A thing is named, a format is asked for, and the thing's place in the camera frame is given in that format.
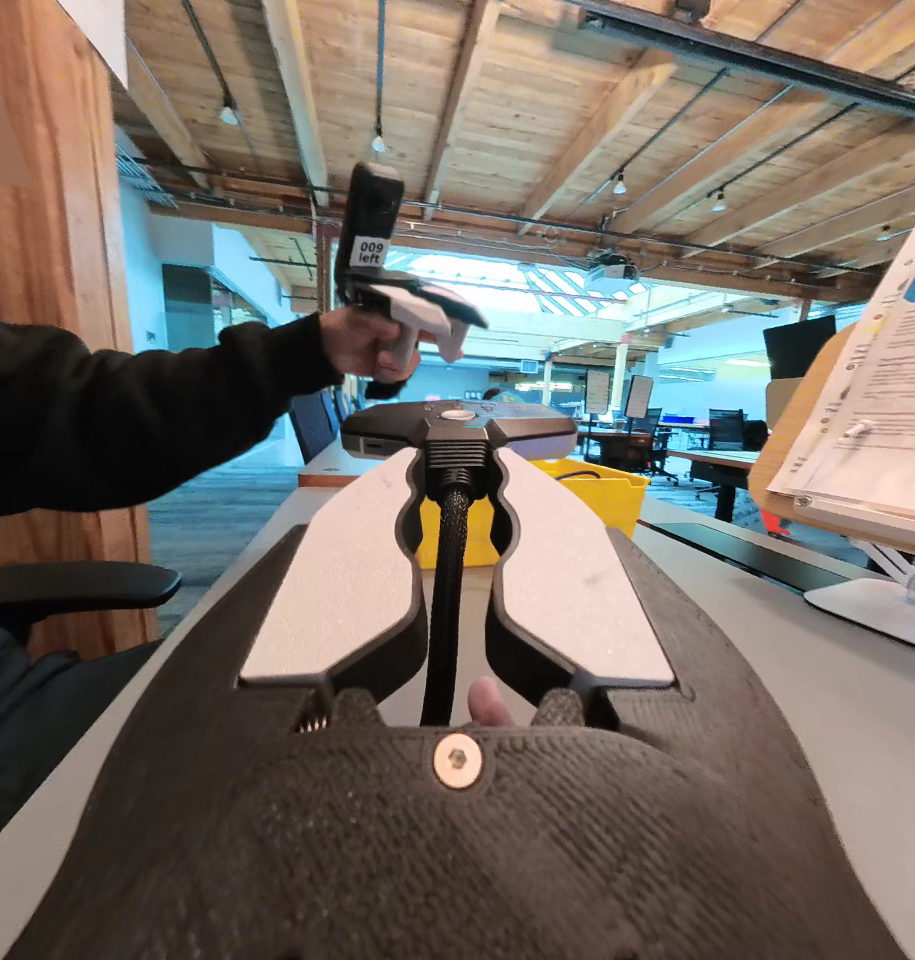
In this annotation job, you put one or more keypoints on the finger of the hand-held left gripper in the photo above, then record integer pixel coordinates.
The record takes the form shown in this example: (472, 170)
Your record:
(427, 315)
(465, 307)

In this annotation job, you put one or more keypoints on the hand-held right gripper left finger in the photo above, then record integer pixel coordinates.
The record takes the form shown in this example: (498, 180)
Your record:
(330, 585)

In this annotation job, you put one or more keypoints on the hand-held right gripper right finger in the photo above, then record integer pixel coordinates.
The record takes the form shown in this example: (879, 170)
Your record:
(577, 592)

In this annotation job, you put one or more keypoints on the yellow plastic bin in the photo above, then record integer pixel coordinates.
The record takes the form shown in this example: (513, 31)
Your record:
(607, 495)

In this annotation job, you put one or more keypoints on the black usb hub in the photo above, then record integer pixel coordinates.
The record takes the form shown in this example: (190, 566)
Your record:
(532, 431)

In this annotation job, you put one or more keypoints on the person's left forearm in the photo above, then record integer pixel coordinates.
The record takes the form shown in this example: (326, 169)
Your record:
(127, 420)

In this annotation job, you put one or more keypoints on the person's left hand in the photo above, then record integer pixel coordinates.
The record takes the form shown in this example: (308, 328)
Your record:
(352, 341)

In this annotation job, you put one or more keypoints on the person's right hand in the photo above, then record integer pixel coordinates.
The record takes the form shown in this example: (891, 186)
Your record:
(491, 705)

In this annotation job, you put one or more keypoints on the ceiling pendant lamp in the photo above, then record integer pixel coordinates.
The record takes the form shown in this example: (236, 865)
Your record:
(619, 184)
(718, 201)
(379, 142)

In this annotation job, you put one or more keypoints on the wood edged table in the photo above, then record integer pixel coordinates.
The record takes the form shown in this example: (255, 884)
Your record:
(330, 478)

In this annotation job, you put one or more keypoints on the ceiling projector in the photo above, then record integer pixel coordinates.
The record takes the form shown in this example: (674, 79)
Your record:
(611, 276)

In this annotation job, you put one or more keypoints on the white board on stand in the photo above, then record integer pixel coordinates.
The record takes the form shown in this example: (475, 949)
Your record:
(638, 396)
(598, 390)

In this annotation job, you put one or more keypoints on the dark blue office chair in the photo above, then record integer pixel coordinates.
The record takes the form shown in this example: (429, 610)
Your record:
(313, 424)

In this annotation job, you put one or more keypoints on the black office chair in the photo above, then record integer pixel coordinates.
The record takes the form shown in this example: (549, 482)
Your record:
(67, 589)

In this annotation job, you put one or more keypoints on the wooden pillar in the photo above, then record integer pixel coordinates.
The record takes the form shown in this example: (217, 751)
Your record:
(45, 225)

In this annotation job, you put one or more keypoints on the wooden document stand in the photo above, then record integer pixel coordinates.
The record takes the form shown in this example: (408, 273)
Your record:
(825, 375)

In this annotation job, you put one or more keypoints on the black monitor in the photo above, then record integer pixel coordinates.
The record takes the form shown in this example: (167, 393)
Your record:
(799, 346)

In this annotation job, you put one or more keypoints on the instruction sheet blue header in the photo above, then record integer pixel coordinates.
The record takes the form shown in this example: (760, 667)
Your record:
(892, 390)

